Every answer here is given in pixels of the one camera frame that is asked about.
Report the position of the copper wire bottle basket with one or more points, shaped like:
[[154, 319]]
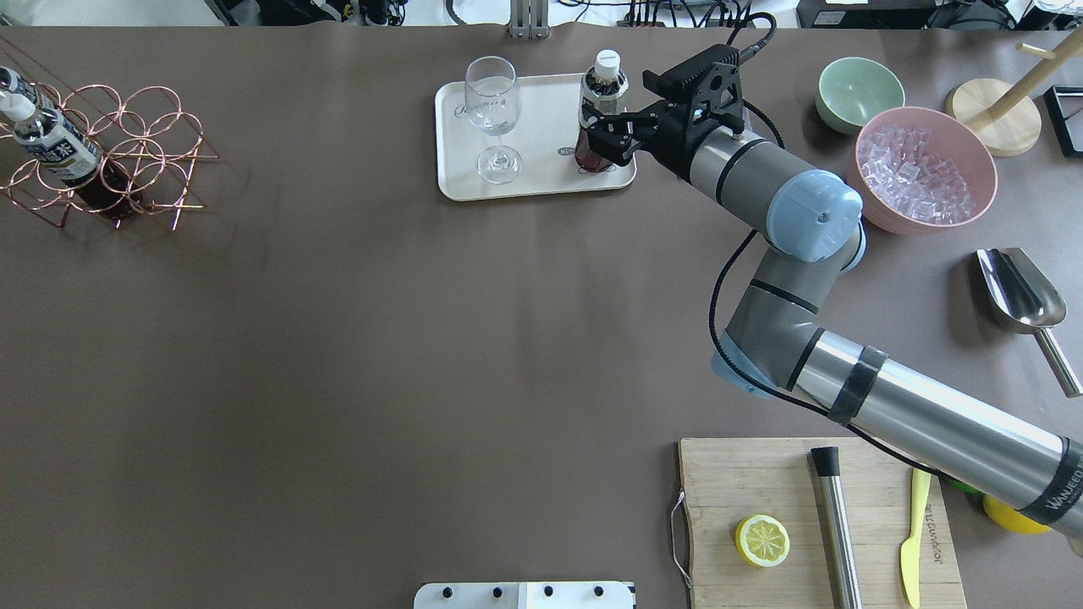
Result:
[[152, 147]]

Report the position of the wooden cup tree stand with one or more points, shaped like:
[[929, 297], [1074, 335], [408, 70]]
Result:
[[1001, 113]]

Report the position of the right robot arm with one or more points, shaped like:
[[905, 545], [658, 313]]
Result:
[[785, 337]]

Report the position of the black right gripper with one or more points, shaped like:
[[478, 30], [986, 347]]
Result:
[[671, 138]]

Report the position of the clear wine glass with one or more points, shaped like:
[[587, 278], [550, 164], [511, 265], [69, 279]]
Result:
[[493, 105]]

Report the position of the half lemon slice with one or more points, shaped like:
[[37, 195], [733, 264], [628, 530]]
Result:
[[762, 541]]

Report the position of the yellow lemon lower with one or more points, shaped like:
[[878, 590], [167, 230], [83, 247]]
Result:
[[1011, 520]]

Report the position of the black glass holder tray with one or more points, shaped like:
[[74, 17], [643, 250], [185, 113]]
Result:
[[1064, 104]]

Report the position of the yellow plastic knife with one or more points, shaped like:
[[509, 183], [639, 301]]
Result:
[[910, 549]]

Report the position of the cream rabbit tray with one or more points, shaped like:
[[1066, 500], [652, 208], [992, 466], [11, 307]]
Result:
[[545, 137]]

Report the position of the green lime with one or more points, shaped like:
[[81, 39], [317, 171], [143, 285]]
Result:
[[962, 487]]

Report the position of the green bowl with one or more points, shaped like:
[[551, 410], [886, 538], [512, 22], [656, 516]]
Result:
[[851, 91]]

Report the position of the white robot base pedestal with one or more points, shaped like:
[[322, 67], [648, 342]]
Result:
[[582, 593]]

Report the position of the tea bottle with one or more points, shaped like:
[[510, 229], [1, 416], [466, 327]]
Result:
[[604, 87], [14, 83], [69, 155]]

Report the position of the aluminium frame post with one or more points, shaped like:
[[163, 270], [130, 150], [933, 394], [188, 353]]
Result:
[[529, 20]]

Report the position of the steel muddler black tip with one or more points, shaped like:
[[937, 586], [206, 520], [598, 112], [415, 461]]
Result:
[[840, 546]]

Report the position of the steel ice scoop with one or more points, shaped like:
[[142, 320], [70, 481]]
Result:
[[1026, 302]]

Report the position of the pink bowl of ice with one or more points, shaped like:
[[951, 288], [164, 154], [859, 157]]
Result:
[[920, 171]]

